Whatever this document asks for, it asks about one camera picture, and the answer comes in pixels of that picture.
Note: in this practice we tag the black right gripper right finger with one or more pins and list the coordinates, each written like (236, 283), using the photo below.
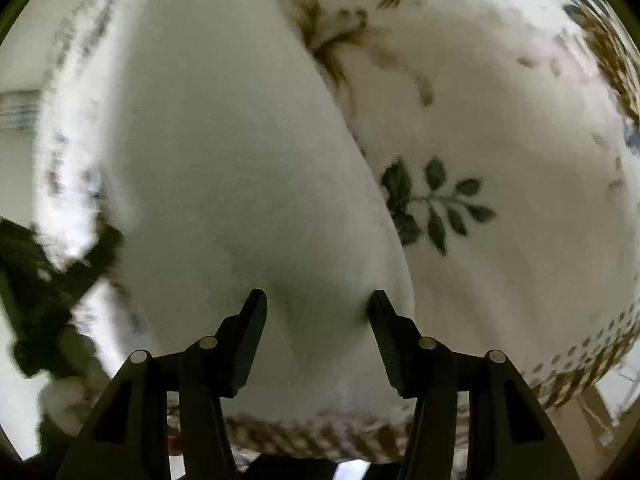
(510, 434)

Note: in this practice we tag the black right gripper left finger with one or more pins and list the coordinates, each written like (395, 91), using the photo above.
(126, 434)

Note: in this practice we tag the white knit sweater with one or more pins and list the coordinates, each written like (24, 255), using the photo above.
(228, 167)

